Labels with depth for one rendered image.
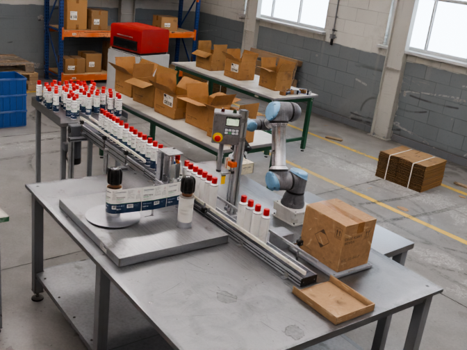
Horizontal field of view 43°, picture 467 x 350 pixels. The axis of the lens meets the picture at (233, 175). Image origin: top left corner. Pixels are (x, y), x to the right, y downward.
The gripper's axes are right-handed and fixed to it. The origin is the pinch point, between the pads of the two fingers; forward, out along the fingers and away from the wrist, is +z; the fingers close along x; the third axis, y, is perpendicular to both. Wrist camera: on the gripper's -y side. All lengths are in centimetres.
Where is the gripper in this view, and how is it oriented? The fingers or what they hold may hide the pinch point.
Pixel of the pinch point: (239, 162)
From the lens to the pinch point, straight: 413.7
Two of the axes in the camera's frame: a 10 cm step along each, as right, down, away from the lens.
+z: -1.0, 9.4, 3.3
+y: -6.4, -3.1, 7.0
